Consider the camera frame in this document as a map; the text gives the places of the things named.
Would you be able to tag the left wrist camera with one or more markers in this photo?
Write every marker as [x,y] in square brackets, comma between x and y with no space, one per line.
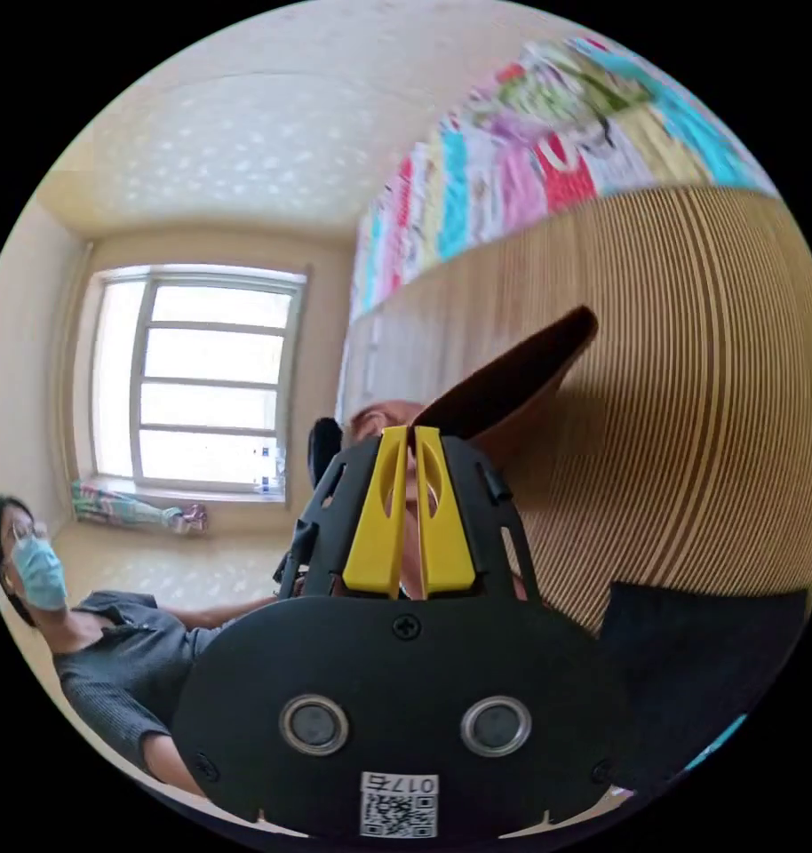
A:
[326,450]

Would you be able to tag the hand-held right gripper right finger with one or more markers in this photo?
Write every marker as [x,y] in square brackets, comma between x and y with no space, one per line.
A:
[446,533]

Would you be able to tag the person's body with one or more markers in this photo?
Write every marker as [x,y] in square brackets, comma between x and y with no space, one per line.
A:
[113,666]

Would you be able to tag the person's left forearm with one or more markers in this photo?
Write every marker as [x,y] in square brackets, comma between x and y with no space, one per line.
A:
[226,612]

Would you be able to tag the brown pants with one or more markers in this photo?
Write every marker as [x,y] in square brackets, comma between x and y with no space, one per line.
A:
[512,380]

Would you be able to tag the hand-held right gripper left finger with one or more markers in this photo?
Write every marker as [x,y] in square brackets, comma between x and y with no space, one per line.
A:
[376,533]

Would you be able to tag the window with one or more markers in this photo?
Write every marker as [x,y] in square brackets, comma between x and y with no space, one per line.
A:
[193,380]

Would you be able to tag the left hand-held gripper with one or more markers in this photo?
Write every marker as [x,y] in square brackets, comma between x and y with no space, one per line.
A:
[298,553]

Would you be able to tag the rolled colourful printed cloth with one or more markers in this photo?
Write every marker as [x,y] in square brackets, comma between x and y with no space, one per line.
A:
[136,510]

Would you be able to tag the dark garment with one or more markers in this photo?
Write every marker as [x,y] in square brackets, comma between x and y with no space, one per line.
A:
[699,680]

